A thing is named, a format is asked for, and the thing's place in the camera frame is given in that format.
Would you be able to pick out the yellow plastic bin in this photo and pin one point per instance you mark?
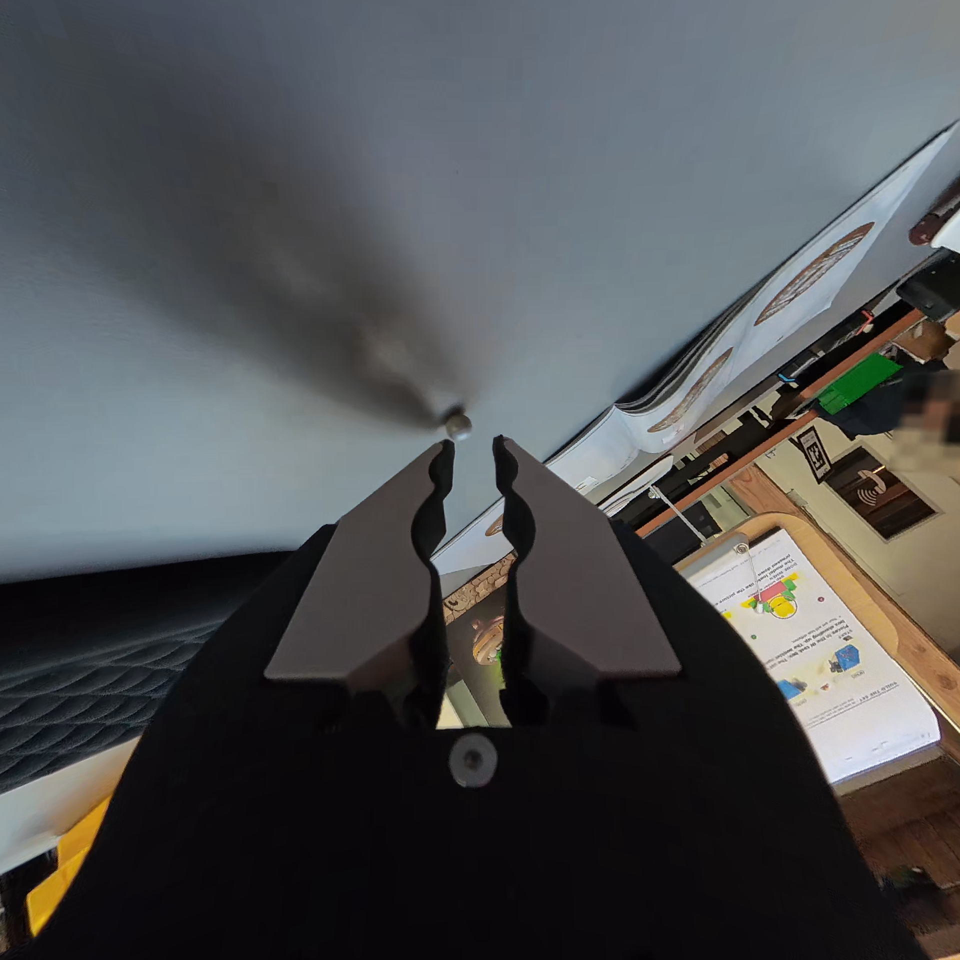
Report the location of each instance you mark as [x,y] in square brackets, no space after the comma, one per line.
[67,870]

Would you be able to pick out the white paper cup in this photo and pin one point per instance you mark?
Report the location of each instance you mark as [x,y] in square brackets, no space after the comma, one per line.
[949,234]

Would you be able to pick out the small wall marker tag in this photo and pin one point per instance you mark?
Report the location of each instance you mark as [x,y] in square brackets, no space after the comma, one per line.
[815,454]

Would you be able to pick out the instruction sheet on stand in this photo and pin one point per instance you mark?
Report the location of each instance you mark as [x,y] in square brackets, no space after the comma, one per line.
[885,600]

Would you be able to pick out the lego instruction booklet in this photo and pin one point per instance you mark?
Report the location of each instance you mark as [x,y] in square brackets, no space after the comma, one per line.
[900,187]

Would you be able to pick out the printed instruction sheet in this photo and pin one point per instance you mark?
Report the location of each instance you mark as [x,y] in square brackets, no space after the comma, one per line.
[825,660]

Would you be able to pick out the reddish brown lego piece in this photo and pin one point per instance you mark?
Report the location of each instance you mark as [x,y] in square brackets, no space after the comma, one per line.
[926,225]

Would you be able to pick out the black padded wrist rest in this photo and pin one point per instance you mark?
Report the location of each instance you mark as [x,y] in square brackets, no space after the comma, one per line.
[90,660]

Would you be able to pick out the dark framed wall picture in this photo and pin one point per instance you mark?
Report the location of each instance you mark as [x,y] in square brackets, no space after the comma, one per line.
[885,495]

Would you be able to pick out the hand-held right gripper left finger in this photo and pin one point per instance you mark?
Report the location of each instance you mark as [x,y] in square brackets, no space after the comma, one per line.
[352,600]

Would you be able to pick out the small grey lego ball piece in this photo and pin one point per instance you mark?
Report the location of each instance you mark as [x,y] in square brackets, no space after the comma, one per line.
[457,426]

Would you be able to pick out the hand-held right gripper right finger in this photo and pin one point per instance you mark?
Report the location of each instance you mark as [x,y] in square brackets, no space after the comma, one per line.
[592,600]

